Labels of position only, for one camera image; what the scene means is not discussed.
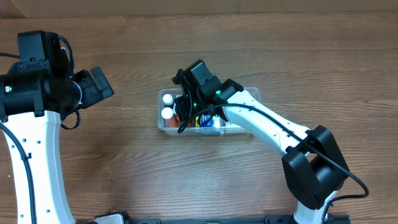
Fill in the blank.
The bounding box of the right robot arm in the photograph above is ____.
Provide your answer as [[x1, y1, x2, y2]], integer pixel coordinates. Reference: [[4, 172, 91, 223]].
[[172, 60, 351, 223]]

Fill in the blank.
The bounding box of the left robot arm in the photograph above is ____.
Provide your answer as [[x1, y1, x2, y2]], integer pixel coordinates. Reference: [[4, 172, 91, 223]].
[[1, 30, 114, 223]]

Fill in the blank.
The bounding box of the orange Redoxon tube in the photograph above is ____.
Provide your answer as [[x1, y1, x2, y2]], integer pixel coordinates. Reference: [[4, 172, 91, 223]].
[[161, 107, 178, 128]]

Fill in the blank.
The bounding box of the clear plastic container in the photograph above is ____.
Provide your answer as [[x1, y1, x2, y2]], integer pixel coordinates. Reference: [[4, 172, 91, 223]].
[[157, 88, 248, 136]]

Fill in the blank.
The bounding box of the white Hansaplast plaster box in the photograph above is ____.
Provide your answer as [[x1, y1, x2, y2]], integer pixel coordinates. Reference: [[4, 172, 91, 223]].
[[225, 121, 241, 128]]

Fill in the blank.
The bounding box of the dark bottle white cap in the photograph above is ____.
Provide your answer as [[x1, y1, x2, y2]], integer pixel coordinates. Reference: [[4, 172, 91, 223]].
[[162, 94, 175, 109]]

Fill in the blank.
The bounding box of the blue VapoDrops box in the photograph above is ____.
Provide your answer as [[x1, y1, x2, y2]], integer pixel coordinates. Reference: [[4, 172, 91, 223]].
[[195, 114, 221, 128]]

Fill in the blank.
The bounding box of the red medicine box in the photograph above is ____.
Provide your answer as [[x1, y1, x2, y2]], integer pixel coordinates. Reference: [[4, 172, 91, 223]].
[[173, 103, 193, 127]]

